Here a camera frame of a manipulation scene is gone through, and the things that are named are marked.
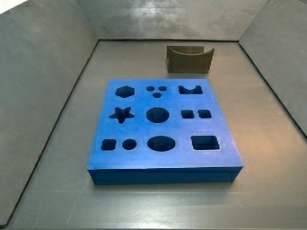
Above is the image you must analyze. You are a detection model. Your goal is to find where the black curved fixture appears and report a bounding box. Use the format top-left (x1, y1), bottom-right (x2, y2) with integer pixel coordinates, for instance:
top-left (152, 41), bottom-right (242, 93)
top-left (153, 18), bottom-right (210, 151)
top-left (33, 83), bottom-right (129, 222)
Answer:
top-left (166, 46), bottom-right (214, 74)

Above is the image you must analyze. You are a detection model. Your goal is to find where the blue shape sorter block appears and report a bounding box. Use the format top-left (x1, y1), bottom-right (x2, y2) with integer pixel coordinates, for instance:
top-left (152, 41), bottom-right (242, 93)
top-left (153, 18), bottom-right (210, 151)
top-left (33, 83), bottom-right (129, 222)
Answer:
top-left (88, 79), bottom-right (242, 185)

